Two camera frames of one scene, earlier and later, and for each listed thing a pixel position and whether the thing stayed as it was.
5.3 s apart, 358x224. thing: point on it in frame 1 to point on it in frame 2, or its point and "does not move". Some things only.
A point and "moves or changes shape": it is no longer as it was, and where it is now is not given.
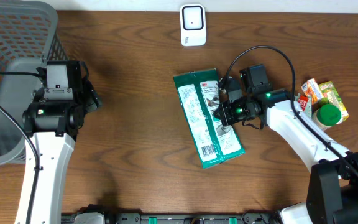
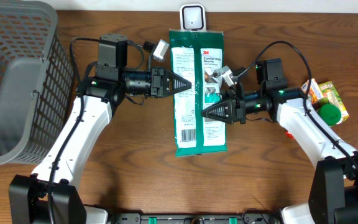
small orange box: [310, 87] does not move
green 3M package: [199, 93] moves or changes shape
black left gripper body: [87, 101] to [140, 83]
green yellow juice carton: [330, 95] does not move
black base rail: [192, 218] does not move
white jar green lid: [326, 116] does not move
